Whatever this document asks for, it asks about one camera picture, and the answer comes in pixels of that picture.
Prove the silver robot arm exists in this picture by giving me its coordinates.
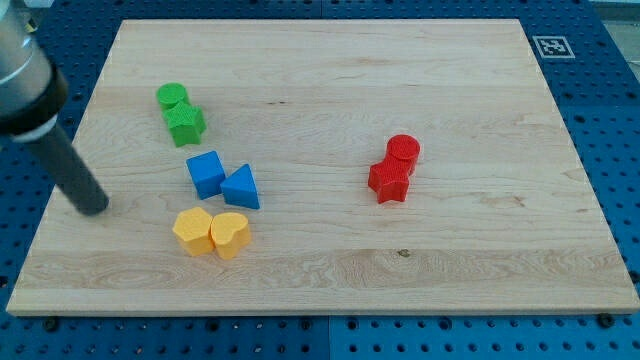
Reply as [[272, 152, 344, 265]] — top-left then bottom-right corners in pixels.
[[1, 0, 68, 142]]

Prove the wooden board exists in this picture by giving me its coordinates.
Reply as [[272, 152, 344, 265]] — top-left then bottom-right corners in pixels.
[[7, 19, 639, 316]]

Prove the red star block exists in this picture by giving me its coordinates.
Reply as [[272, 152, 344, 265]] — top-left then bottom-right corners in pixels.
[[368, 157, 410, 204]]

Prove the blue triangle block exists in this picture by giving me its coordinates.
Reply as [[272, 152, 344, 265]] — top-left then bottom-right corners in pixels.
[[221, 164, 260, 210]]

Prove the red cylinder block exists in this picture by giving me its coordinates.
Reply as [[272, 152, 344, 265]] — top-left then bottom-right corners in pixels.
[[385, 134, 421, 175]]

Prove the yellow heart block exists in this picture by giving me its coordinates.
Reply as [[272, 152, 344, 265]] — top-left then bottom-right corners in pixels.
[[211, 212, 252, 260]]

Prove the blue cube block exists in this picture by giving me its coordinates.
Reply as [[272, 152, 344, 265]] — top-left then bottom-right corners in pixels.
[[186, 150, 226, 200]]

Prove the yellow hexagon block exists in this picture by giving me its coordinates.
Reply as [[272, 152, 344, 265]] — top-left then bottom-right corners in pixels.
[[172, 207, 214, 257]]

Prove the green star block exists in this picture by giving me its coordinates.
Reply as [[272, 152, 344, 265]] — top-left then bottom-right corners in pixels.
[[163, 102, 206, 147]]

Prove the green cylinder block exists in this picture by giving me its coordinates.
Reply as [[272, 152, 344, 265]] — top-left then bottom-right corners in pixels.
[[156, 82, 190, 110]]

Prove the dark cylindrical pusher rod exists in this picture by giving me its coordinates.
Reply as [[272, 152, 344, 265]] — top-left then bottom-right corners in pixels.
[[14, 119, 109, 216]]

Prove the white fiducial marker tag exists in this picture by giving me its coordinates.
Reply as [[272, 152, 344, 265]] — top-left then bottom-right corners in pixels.
[[532, 35, 575, 59]]

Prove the black bolt left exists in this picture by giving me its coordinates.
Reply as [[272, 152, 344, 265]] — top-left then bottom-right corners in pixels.
[[42, 316, 60, 333]]

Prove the black bolt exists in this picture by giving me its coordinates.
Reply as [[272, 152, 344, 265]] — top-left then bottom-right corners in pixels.
[[596, 313, 616, 329], [42, 316, 60, 333]]

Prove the black bolt right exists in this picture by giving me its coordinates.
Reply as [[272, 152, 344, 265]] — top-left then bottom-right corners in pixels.
[[596, 313, 616, 329]]

